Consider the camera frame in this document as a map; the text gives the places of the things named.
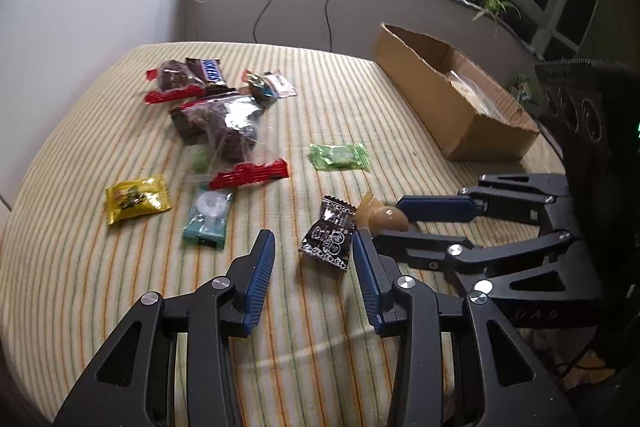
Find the teal mint packet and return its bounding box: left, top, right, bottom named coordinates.
left=181, top=187, right=235, bottom=250

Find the small brown chocolate bar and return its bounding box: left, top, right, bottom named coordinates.
left=185, top=57, right=236, bottom=95

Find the green candy packet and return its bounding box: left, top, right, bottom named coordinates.
left=307, top=143, right=371, bottom=172

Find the caramel-coloured candy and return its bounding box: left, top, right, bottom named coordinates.
left=355, top=193, right=410, bottom=238

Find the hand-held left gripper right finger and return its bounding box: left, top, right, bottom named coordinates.
left=351, top=229, right=576, bottom=427

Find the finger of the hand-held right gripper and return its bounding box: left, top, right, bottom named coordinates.
left=372, top=230, right=601, bottom=313
left=396, top=173, right=571, bottom=228

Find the green printed box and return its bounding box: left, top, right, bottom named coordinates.
left=510, top=74, right=538, bottom=105

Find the clear-wrapped green candy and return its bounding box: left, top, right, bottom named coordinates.
left=187, top=147, right=213, bottom=172

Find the yellow candy packet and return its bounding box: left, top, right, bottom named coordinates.
left=104, top=174, right=172, bottom=225

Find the red-ended chocolate cake packet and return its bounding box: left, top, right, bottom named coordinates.
left=144, top=59, right=236, bottom=105

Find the dark brown chocolate bar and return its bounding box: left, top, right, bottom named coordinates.
left=170, top=107, right=211, bottom=145

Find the small pink candy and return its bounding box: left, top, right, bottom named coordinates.
left=262, top=69, right=297, bottom=98

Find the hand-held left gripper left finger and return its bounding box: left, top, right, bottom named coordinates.
left=52, top=229, right=277, bottom=427

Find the striped blanket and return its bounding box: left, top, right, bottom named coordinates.
left=0, top=42, right=571, bottom=427

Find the small teal candy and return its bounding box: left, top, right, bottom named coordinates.
left=242, top=69, right=278, bottom=108

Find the cardboard box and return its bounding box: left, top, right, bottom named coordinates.
left=372, top=23, right=541, bottom=162

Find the black patterned candy packet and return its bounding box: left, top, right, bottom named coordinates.
left=298, top=195, right=357, bottom=275

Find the clear red-ended cake packet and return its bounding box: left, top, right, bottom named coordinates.
left=170, top=93, right=291, bottom=192

